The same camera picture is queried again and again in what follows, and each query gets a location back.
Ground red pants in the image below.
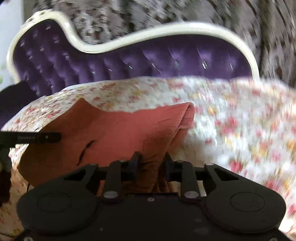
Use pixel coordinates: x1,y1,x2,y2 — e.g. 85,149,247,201
18,99,195,192

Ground grey damask curtain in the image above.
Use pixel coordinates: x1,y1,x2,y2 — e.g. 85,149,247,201
23,0,295,86

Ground purple tufted white-framed headboard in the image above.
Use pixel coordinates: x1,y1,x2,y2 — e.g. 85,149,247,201
6,10,259,97

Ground floral bed sheet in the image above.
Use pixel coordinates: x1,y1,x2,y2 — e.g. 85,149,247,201
3,76,295,240

